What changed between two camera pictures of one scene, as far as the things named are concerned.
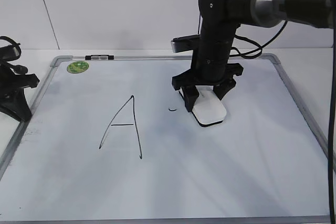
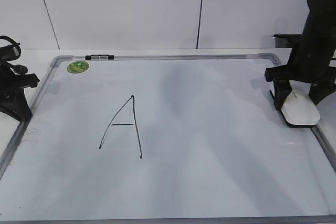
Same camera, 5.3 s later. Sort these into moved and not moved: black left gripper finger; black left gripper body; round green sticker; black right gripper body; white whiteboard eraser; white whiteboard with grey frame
Moved: black right gripper body; white whiteboard eraser
Not moved: black left gripper body; white whiteboard with grey frame; black left gripper finger; round green sticker
